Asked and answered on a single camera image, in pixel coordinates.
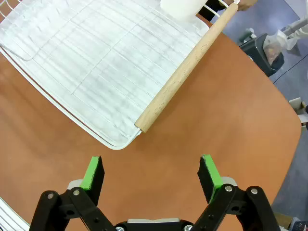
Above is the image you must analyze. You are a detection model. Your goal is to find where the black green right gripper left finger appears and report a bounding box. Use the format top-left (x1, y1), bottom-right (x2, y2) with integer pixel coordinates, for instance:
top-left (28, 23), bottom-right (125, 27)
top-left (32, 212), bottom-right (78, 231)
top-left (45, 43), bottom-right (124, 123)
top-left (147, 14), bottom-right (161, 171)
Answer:
top-left (28, 155), bottom-right (116, 231)

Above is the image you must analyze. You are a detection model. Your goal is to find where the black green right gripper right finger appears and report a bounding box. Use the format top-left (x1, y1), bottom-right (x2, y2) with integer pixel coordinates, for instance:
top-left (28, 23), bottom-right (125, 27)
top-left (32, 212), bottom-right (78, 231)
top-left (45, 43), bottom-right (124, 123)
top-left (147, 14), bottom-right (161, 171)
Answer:
top-left (192, 154), bottom-right (282, 231)

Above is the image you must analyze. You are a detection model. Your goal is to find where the white plastic drain tray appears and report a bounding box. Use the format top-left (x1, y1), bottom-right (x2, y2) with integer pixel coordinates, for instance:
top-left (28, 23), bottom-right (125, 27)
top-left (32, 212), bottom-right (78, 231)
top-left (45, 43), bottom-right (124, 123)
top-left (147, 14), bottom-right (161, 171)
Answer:
top-left (0, 0), bottom-right (210, 151)

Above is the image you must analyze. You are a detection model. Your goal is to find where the white wire dish rack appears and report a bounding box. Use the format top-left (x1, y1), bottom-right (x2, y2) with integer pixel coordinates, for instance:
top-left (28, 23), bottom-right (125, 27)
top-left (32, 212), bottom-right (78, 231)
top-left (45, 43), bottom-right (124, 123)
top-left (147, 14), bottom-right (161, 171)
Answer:
top-left (0, 0), bottom-right (239, 151)

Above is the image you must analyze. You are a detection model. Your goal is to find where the white plastic utensil holder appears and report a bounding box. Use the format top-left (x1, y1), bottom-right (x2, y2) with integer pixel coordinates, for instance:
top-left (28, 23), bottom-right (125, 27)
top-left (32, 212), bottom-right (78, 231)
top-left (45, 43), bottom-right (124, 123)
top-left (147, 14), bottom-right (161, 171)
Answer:
top-left (159, 0), bottom-right (208, 23)

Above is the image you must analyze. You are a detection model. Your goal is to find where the person's left hand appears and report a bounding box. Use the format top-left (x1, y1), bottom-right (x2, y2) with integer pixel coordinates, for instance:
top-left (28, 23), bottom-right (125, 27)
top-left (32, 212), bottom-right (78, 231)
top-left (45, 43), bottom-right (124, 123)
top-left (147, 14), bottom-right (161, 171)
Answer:
top-left (236, 0), bottom-right (258, 12)

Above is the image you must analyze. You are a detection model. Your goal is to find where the white ribbed object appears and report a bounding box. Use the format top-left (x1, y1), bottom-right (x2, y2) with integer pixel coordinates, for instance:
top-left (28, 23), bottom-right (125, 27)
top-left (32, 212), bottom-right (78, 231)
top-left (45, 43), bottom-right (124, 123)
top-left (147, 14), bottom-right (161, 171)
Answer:
top-left (0, 196), bottom-right (30, 231)

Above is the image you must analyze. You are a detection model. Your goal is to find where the small white block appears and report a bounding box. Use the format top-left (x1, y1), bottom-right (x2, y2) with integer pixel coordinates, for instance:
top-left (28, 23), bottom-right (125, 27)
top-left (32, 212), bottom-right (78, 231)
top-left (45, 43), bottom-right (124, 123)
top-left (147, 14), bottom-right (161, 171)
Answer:
top-left (288, 97), bottom-right (308, 116)

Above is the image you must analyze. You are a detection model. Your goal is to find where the black bin with bag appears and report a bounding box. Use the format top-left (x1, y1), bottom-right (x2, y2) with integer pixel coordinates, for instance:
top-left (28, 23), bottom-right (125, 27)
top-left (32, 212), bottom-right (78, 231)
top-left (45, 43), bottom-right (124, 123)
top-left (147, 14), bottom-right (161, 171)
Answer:
top-left (239, 33), bottom-right (285, 77)

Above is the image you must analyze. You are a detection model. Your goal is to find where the clear plastic bag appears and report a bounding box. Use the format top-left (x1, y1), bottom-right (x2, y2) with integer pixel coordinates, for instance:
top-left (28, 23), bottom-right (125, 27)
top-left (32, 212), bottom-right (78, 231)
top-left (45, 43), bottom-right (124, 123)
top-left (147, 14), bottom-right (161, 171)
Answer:
top-left (262, 29), bottom-right (298, 66)

